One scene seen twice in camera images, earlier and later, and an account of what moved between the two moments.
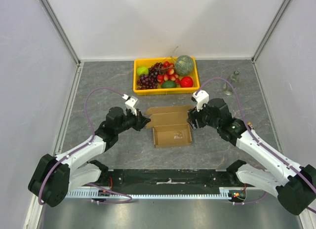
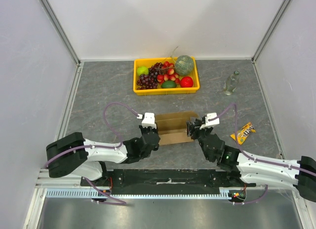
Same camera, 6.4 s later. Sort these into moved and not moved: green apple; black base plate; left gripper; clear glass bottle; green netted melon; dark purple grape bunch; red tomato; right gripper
Moved: right gripper; left gripper
Not moved: green netted melon; black base plate; red tomato; clear glass bottle; green apple; dark purple grape bunch
